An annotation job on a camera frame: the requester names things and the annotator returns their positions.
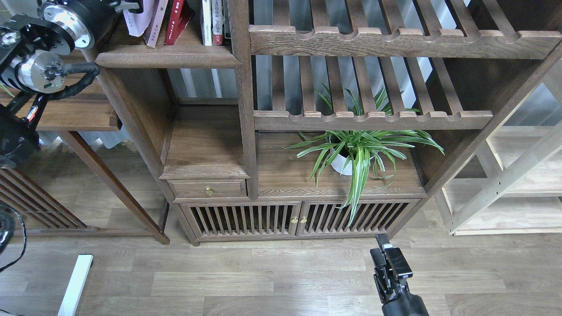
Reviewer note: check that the white table leg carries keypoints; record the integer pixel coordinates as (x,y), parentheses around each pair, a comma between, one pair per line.
(76,284)

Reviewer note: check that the dark slatted wooden rack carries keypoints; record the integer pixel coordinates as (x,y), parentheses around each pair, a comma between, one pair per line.
(32,201)

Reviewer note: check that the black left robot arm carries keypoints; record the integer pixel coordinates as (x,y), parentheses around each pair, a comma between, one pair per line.
(30,56)

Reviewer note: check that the red and white upright book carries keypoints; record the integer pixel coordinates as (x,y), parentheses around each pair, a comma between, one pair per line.
(218,21)

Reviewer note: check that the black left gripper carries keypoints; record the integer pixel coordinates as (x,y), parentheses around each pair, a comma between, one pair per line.
(132,6)

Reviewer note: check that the pale lavender book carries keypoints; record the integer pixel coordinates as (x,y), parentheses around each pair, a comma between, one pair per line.
(137,23)

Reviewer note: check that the dark wooden bookshelf cabinet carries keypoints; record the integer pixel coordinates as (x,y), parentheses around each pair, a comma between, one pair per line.
(224,116)

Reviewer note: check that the white plant pot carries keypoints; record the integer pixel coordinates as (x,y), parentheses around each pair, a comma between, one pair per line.
(340,164)

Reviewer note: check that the maroon book with white characters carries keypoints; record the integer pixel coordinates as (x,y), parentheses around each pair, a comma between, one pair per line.
(153,29)

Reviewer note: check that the red book with photos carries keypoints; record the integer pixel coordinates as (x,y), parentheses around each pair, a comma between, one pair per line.
(180,14)

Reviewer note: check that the spider plant green leaves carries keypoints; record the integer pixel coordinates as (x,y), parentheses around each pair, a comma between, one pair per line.
(383,144)

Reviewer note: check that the dark upright book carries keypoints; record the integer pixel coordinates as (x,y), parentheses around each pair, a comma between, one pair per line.
(226,25)

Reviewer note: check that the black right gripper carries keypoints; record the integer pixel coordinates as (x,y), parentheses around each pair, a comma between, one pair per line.
(391,270)

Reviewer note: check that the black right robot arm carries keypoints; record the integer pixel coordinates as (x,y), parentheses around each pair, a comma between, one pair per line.
(407,304)

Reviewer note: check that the brass drawer knob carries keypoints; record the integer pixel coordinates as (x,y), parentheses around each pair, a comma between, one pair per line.
(209,191)

